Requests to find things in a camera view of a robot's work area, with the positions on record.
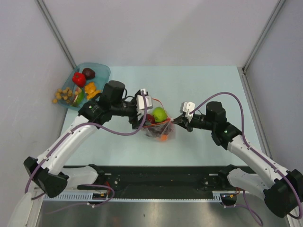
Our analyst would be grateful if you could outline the red bell pepper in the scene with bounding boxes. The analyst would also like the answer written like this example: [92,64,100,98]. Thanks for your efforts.
[72,72,86,87]

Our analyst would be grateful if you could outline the green pear slice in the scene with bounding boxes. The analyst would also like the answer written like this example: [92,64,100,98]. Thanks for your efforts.
[73,86,85,106]

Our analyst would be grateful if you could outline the green apple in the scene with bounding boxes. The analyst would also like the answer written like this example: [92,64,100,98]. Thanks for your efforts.
[152,107,167,123]

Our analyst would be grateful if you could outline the purple grape bunch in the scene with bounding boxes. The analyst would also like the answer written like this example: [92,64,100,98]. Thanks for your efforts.
[143,123,173,139]

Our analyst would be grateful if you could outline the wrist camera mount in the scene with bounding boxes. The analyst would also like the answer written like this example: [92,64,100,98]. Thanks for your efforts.
[180,102,196,121]
[135,89,153,113]

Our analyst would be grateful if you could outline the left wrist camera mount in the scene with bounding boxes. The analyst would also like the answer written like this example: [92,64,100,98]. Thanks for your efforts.
[135,89,153,113]

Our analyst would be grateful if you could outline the teal plastic basket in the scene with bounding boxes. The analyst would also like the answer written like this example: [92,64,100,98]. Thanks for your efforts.
[58,62,111,111]

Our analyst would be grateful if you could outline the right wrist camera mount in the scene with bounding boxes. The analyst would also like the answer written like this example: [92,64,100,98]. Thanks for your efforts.
[180,102,196,121]

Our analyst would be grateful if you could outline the right corner aluminium post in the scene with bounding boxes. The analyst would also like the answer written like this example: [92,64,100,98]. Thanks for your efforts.
[241,0,287,73]

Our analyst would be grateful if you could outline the yellow grape bunch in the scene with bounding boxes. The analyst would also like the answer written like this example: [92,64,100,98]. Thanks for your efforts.
[52,87,73,105]

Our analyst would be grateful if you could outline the dark maroon fruit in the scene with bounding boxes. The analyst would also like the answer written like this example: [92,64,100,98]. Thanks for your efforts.
[82,68,96,80]

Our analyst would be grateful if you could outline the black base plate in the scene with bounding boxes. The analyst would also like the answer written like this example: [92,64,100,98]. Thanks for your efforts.
[48,165,277,200]

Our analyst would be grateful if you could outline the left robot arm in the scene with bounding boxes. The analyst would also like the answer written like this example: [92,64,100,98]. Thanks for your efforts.
[24,80,152,198]

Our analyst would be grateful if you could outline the left corner aluminium post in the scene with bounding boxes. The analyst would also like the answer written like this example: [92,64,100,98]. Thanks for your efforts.
[35,0,77,69]

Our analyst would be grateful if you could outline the corner aluminium post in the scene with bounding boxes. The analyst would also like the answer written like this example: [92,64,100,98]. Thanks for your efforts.
[35,0,77,69]
[241,0,287,73]

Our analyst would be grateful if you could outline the clear zip top bag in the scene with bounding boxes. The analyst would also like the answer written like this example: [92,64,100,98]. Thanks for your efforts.
[141,98,175,141]

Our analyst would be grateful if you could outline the dark red plum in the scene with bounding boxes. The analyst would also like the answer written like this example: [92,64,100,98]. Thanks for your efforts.
[146,114,156,124]

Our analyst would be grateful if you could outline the orange yellow fruit cluster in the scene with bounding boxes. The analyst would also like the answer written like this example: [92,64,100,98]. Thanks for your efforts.
[84,82,101,100]

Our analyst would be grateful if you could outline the white cable duct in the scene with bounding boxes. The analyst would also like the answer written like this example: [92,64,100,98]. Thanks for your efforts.
[44,192,222,203]

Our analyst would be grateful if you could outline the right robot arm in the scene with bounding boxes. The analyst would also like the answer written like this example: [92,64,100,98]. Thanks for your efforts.
[173,101,303,218]

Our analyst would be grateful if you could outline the aluminium rail frame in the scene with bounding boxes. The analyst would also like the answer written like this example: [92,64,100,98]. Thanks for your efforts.
[33,173,294,192]

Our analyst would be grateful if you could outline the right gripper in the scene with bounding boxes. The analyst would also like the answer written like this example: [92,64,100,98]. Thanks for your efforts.
[172,113,215,132]

